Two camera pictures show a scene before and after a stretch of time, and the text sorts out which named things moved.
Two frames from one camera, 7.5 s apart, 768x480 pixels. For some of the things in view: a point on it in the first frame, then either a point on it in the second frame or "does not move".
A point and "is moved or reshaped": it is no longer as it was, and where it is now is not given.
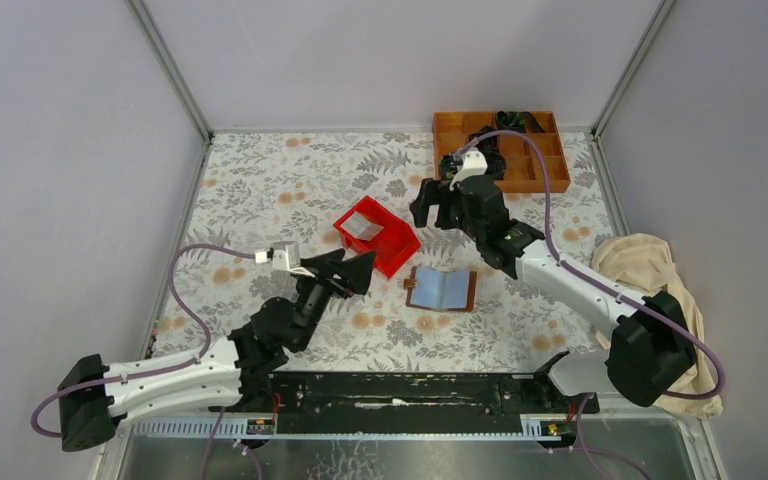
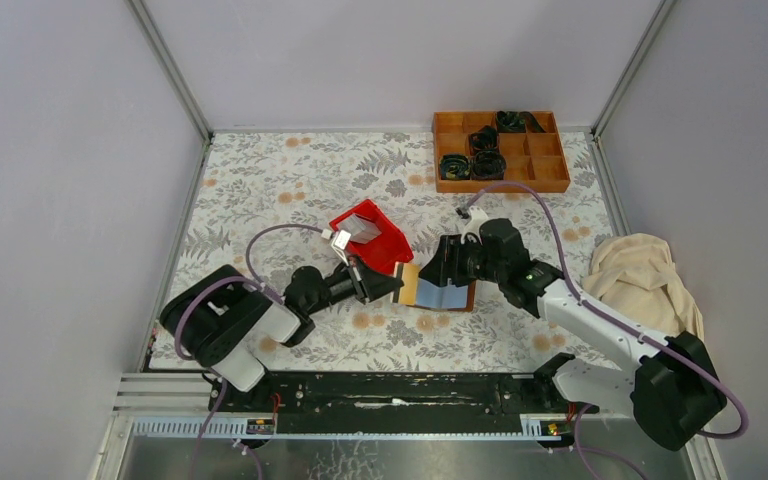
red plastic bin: [393, 245] is moved or reshaped
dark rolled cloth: [489, 146] does not move
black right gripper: [430, 195] to [446, 263]
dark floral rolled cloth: [449, 166] does not move
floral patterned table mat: [252, 189] does not move
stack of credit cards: [361, 227] does not move
